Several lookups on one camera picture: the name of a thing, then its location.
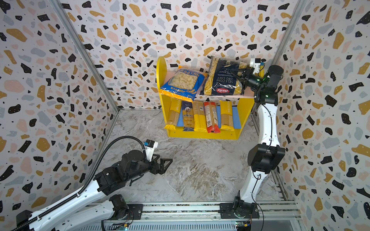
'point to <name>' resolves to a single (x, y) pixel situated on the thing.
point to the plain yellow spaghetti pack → (199, 121)
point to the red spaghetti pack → (212, 123)
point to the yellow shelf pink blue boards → (233, 111)
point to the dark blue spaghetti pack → (188, 116)
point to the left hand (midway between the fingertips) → (166, 156)
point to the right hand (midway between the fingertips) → (228, 69)
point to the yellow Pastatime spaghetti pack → (172, 108)
